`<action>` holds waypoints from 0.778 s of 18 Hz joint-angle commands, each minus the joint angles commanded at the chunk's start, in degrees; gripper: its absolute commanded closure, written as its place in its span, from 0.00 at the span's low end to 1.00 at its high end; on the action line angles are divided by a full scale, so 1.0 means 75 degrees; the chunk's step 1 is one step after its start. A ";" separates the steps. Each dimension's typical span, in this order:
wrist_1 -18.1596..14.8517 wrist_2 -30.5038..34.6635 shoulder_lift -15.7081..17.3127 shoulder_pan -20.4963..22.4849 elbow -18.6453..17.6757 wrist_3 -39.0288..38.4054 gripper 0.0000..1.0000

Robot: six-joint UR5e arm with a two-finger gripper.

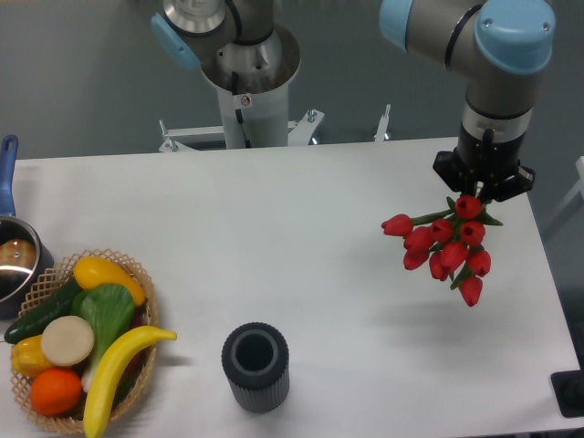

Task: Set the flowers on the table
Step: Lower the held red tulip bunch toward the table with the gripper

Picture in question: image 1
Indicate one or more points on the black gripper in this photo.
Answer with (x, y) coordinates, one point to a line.
(484, 167)

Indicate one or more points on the red tulip bouquet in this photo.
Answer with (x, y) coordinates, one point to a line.
(450, 242)

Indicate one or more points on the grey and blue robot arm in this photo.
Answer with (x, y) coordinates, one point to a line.
(500, 47)

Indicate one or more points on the black device at table edge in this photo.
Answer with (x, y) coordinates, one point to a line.
(568, 390)

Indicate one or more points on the dark grey ribbed vase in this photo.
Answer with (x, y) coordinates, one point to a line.
(255, 361)

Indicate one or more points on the green toy bok choy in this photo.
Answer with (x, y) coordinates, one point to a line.
(109, 309)

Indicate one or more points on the yellow toy squash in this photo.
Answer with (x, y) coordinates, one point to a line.
(93, 271)

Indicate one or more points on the yellow toy banana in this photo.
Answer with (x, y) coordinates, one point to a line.
(117, 357)

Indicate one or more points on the green toy cucumber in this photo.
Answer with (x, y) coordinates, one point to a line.
(34, 322)

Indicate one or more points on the woven wicker basket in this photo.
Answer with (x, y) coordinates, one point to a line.
(132, 383)

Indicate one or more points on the beige round toy disc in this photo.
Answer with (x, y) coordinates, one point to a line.
(67, 341)

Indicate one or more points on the orange toy fruit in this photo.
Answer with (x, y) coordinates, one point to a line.
(55, 391)

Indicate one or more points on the yellow toy bell pepper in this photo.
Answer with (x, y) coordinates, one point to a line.
(28, 359)

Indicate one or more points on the white frame at right edge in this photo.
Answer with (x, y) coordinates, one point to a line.
(568, 206)

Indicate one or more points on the white metal base frame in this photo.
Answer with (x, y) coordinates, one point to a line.
(300, 132)

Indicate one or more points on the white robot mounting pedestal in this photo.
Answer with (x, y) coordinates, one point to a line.
(252, 83)

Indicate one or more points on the blue handled saucepan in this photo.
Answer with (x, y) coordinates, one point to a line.
(23, 255)

